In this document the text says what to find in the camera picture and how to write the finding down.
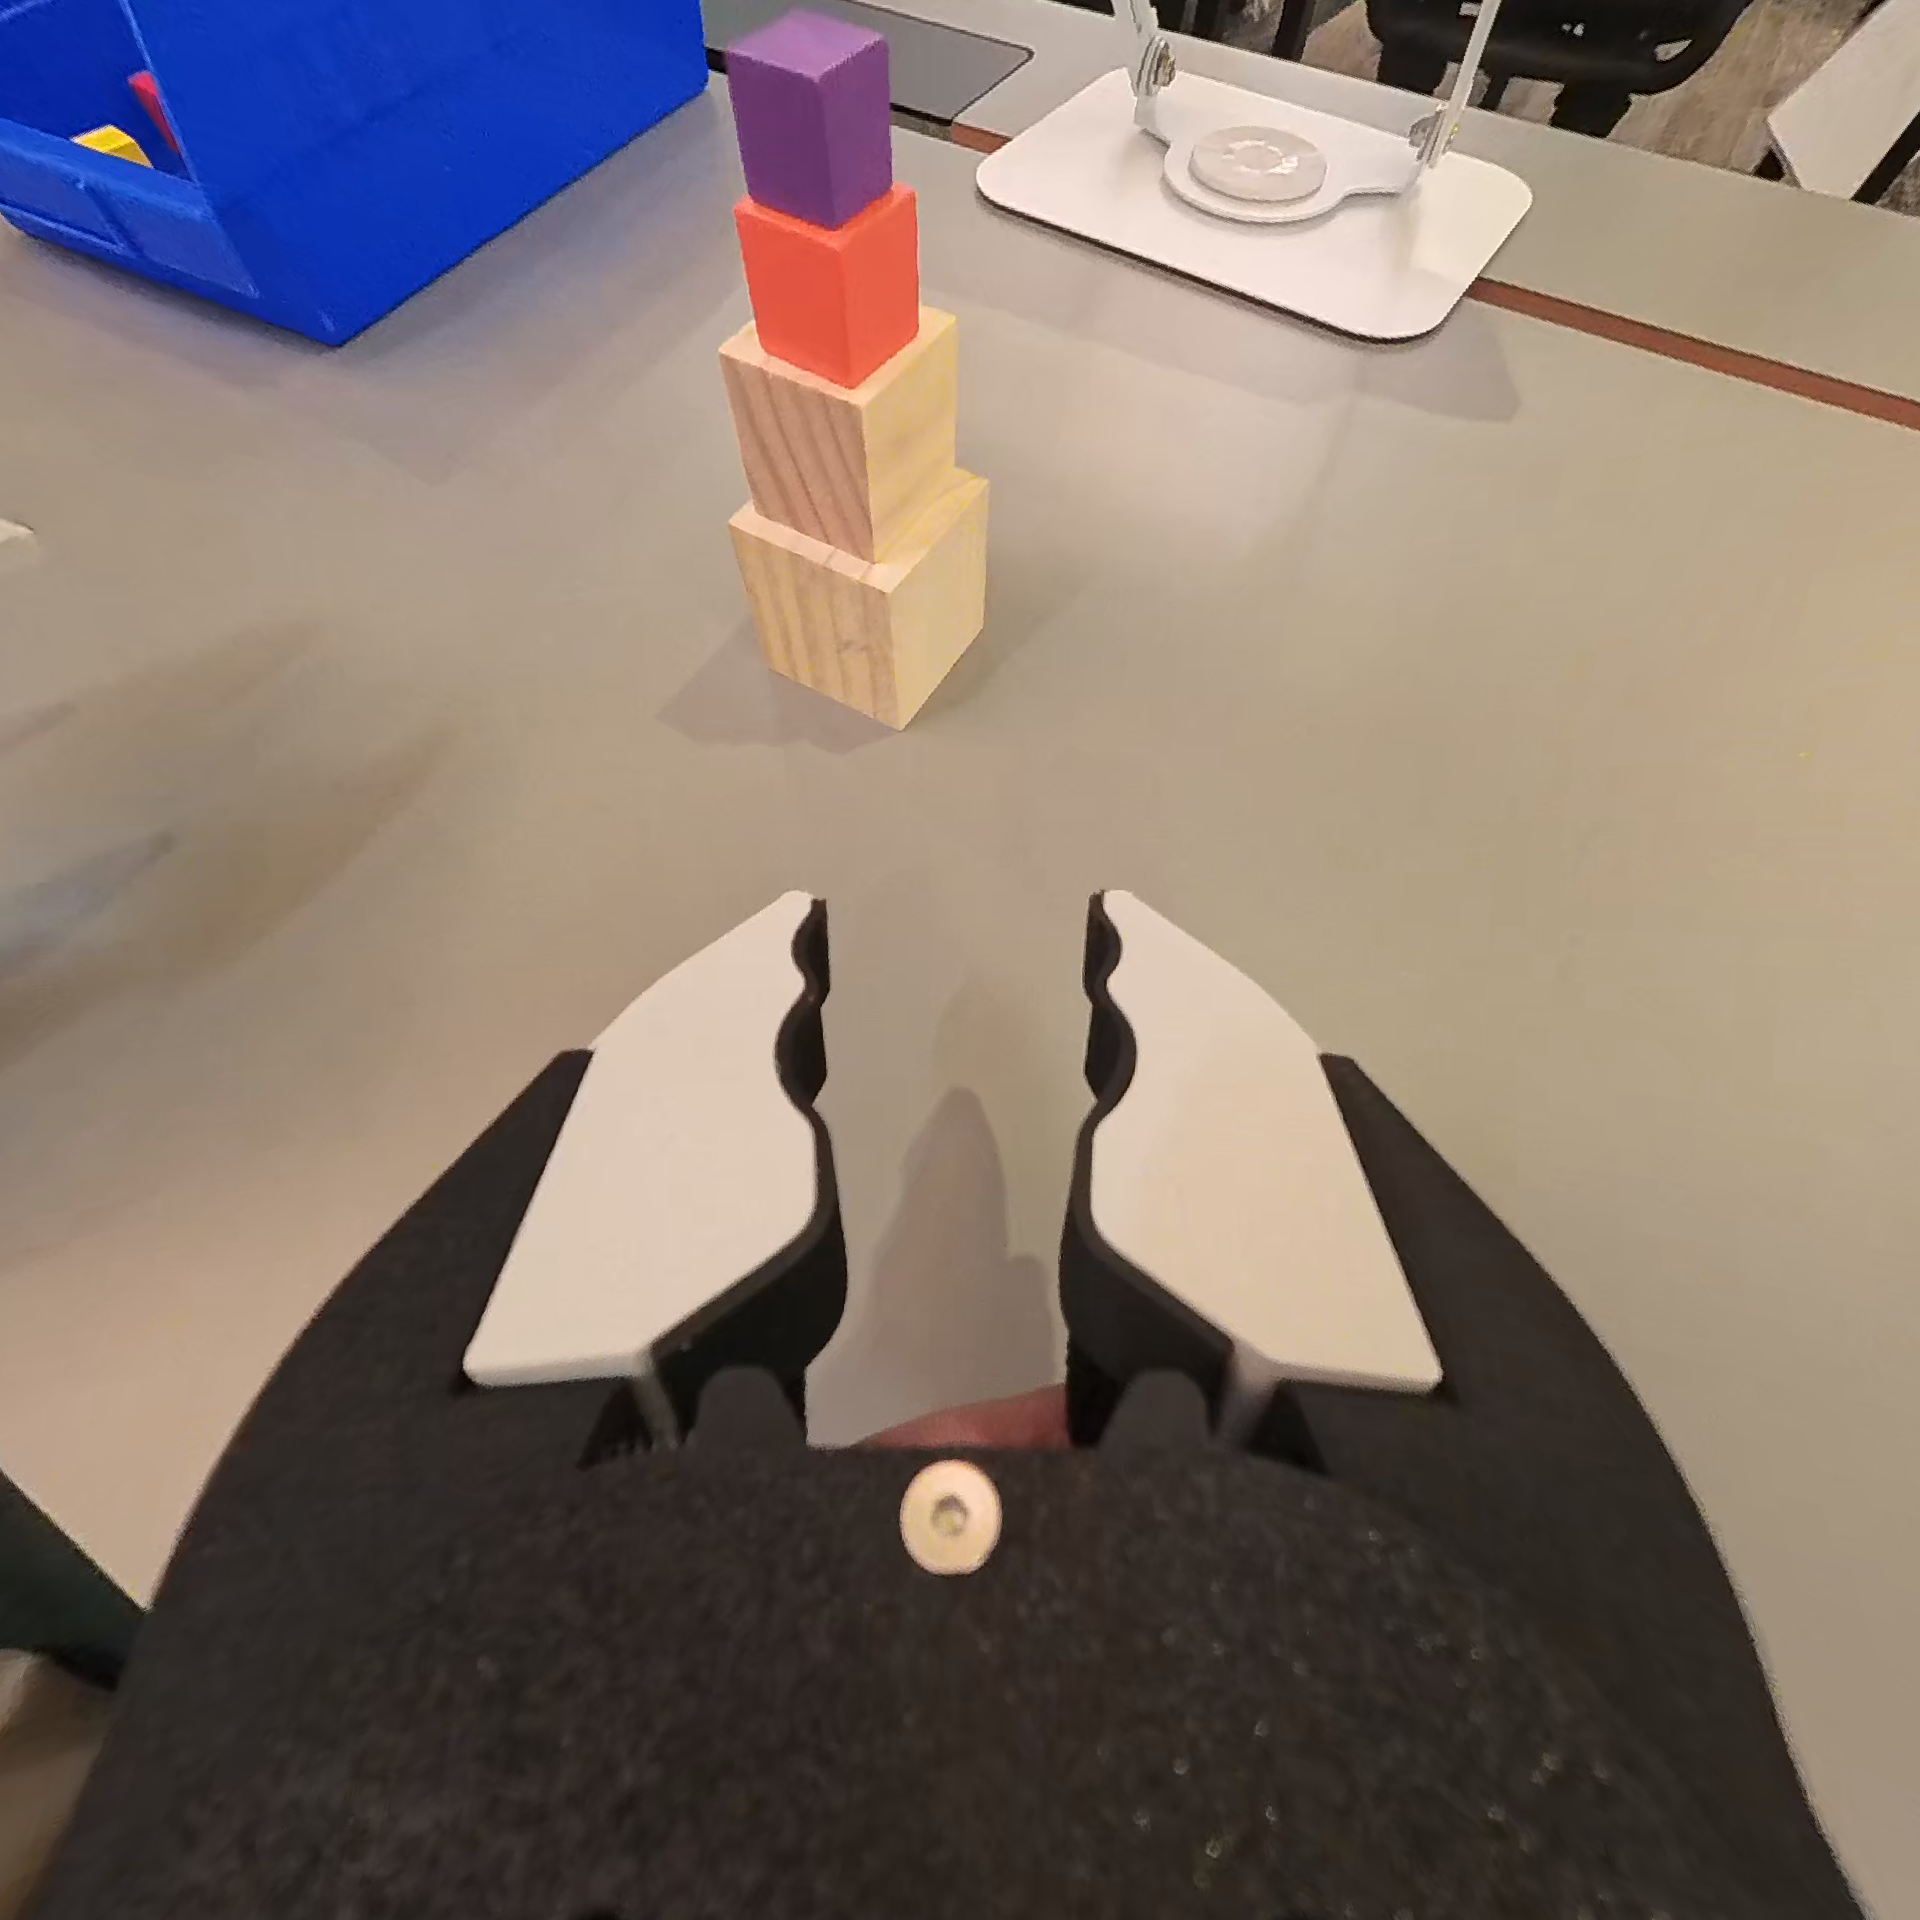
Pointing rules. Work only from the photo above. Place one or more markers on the yellow wooden cube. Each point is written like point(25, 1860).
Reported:
point(112, 144)

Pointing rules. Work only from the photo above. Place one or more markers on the purple wooden cube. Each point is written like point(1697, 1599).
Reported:
point(805, 117)

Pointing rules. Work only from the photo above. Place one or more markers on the white folding stand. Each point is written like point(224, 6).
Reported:
point(1351, 256)

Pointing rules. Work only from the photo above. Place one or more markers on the black office chair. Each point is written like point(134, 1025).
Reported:
point(1562, 46)

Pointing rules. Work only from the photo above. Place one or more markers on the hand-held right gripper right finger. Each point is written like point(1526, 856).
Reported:
point(1246, 1187)

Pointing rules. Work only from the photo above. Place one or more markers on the red wooden cube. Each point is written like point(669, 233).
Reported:
point(826, 284)
point(150, 117)

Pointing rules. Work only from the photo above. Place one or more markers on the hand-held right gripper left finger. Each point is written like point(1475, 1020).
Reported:
point(655, 1187)

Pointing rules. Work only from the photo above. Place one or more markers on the white slanted panel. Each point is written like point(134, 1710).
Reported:
point(1857, 92)

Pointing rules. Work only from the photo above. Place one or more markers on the medium wooden cube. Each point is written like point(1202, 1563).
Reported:
point(835, 453)

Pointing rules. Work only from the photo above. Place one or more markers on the large wooden cube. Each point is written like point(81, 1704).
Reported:
point(856, 614)

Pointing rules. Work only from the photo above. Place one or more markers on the blue plastic bin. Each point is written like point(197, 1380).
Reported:
point(423, 153)

